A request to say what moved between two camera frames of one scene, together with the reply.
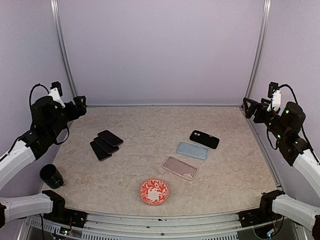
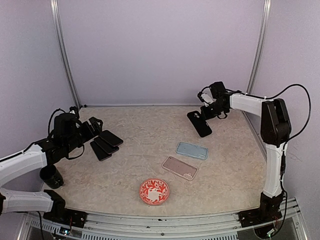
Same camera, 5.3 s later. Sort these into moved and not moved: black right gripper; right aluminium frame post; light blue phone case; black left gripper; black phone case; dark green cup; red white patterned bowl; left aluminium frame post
Moved: black right gripper; black left gripper; black phone case
Not moved: dark green cup; left aluminium frame post; right aluminium frame post; light blue phone case; red white patterned bowl
